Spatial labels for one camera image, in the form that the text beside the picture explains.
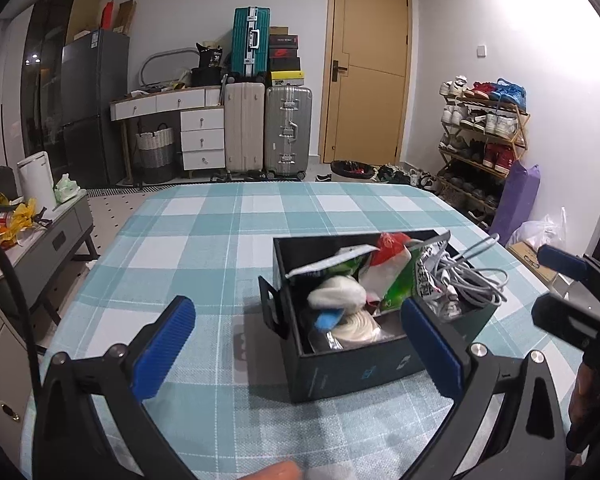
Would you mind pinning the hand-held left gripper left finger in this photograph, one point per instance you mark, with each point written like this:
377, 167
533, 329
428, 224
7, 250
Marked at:
162, 352

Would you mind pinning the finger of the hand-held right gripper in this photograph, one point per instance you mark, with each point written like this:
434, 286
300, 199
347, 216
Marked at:
560, 317
555, 258

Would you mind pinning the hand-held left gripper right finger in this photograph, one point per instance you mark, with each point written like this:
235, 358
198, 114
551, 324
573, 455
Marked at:
427, 347

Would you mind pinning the black cardboard box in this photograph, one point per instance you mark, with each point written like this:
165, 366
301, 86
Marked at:
380, 375

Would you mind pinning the green packet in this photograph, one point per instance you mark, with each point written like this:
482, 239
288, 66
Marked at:
396, 287

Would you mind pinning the red packet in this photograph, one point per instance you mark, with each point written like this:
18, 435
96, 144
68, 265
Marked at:
391, 252

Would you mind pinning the white plush toy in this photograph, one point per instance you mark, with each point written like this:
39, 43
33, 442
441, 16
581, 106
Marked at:
335, 292

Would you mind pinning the person's right hand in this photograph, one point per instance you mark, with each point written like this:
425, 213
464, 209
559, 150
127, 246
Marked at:
577, 395

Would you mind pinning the person's left hand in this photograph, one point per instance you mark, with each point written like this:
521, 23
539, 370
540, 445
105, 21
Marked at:
275, 472

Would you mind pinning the brown cardboard box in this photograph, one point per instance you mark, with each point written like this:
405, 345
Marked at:
535, 260

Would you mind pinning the white plastic bag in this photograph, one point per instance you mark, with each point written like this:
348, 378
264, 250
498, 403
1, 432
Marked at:
540, 232

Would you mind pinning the purple bag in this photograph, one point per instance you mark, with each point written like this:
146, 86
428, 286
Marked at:
515, 200

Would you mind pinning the small blue packet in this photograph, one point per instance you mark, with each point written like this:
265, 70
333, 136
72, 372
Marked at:
327, 321

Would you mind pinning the wooden shoe rack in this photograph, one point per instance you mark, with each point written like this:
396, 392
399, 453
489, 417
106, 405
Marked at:
480, 160

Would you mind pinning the white printed plastic packet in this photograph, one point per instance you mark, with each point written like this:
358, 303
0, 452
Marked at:
330, 260

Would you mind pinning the group of shoes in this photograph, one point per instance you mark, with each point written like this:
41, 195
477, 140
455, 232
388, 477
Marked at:
485, 120

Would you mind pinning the grey coffee table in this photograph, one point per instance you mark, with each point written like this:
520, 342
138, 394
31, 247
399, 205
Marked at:
55, 240

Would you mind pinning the beige cabinet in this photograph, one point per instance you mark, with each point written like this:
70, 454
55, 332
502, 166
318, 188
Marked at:
2, 385

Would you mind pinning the scattered floor shoes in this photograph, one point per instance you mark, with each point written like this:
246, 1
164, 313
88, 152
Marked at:
405, 175

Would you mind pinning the green tissue pack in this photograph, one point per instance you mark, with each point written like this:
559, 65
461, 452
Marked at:
67, 190

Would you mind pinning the woven laundry basket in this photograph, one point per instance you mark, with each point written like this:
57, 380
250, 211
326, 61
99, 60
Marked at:
155, 155

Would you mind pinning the yellow wrappers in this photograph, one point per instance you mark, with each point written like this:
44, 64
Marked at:
10, 217

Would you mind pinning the white trash bin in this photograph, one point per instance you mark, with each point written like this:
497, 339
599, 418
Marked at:
36, 180

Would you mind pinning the beige suitcase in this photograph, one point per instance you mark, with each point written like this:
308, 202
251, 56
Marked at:
244, 130

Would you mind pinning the white desk with drawers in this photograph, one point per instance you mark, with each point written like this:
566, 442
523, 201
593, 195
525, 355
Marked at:
180, 110

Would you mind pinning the grey fridge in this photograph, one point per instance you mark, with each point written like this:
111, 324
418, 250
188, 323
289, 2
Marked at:
95, 110

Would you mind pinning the silver suitcase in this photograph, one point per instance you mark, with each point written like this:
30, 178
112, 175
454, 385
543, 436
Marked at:
287, 132

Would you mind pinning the yellow wooden door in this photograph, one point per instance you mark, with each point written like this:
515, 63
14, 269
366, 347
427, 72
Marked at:
365, 65

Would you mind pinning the black bag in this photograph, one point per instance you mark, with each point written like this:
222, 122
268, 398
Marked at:
210, 65

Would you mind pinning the oval mirror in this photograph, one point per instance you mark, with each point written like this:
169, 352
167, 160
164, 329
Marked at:
165, 60

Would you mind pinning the teal suitcase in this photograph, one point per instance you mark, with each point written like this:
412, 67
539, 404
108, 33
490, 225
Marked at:
250, 42

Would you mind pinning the stack of shoe boxes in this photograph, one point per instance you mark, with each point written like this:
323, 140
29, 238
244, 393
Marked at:
286, 55

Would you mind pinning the flat cardboard boxes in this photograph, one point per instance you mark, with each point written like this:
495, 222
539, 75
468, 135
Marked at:
97, 10

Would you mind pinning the white light switch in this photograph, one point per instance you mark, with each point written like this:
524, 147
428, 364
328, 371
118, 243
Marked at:
480, 50

